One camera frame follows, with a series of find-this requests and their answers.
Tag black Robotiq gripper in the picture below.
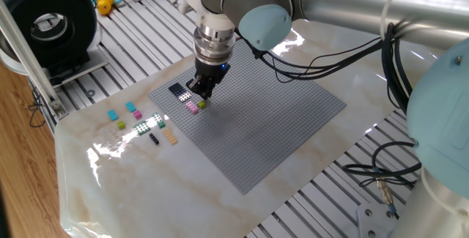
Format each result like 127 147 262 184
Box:
185 57 232 102

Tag black large Lego plate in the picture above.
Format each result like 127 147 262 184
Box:
168 82 193 103

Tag pink rectangular Lego brick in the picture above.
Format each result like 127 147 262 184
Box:
185 100 200 115

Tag green rectangular Lego plate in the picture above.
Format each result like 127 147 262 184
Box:
152 112 166 130

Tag tan long Lego plate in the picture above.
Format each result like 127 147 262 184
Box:
163 128 179 146

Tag grey Lego baseplate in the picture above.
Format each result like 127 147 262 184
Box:
147 40 347 196

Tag green square Lego plate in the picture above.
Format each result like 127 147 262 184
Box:
133 119 152 136

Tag marble pattern table sheet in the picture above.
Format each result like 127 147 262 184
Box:
53 18 446 238

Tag black round blower fan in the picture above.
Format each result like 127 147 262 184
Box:
0 0 110 86

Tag white wrist mounting bracket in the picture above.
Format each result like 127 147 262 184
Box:
177 0 235 30

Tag black robot arm cables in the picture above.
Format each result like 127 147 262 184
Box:
252 21 422 220

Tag black floor cables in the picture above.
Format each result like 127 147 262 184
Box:
27 87 48 128

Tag aluminium frame rail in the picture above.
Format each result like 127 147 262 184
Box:
0 0 70 121

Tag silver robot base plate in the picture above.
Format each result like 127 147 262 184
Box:
357 203 400 238

